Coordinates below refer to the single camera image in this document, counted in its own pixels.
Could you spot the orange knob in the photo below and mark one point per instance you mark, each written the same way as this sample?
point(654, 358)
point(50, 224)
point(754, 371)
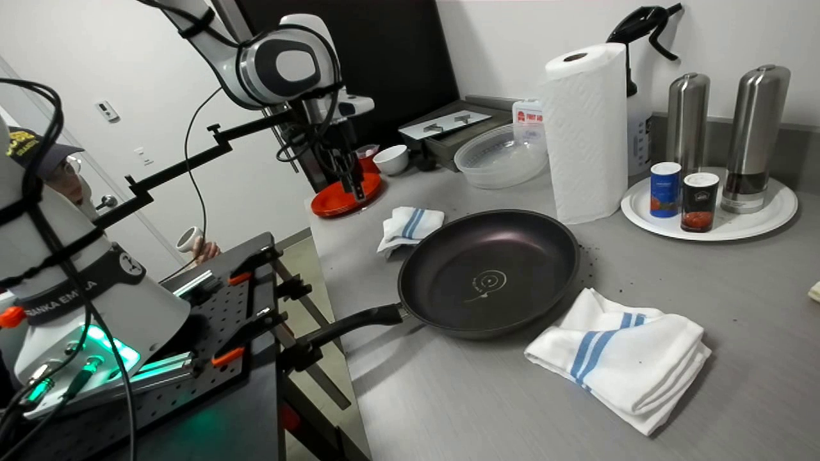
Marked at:
point(10, 319)

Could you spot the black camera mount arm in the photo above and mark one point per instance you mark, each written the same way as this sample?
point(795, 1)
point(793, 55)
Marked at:
point(169, 169)

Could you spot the black flat appliance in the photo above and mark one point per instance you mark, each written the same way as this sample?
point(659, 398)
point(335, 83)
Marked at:
point(438, 148)

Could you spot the blue spice can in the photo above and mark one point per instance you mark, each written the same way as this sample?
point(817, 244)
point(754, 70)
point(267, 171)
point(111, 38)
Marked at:
point(663, 193)

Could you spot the white blue striped dish cloth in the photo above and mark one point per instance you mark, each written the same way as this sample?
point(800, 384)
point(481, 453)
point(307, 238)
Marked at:
point(411, 225)
point(630, 366)

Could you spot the small white bowl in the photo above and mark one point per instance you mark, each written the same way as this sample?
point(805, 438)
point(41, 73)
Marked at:
point(392, 160)

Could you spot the dark red spice can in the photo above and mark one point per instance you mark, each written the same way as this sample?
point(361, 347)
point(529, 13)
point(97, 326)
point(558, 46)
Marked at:
point(699, 206)

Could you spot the large clear plastic bowl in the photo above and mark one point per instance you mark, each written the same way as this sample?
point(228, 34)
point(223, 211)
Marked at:
point(494, 157)

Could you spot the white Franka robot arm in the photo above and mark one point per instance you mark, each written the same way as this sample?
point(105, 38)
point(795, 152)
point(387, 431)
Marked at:
point(143, 316)

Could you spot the white paper towel roll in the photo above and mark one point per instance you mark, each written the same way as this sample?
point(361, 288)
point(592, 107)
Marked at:
point(585, 135)

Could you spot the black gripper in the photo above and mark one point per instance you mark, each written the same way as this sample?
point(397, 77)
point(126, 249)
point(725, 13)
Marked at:
point(347, 142)

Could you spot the red plate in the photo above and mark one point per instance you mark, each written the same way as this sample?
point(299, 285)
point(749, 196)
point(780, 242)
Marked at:
point(329, 206)

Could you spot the black robot mount table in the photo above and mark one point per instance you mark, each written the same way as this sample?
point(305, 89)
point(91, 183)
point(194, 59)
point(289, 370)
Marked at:
point(214, 426)

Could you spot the stainless steel grinder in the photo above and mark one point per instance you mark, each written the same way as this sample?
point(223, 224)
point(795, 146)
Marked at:
point(757, 128)
point(686, 119)

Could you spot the white round plate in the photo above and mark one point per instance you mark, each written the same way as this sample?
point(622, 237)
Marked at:
point(768, 217)

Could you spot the black frying pan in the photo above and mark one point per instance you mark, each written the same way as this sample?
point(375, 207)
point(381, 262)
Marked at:
point(486, 271)

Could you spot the white wall thermostat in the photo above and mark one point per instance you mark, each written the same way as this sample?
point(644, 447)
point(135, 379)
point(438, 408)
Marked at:
point(107, 110)

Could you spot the spray bottle with black nozzle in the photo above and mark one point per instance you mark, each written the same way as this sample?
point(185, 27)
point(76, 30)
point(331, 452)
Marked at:
point(641, 22)

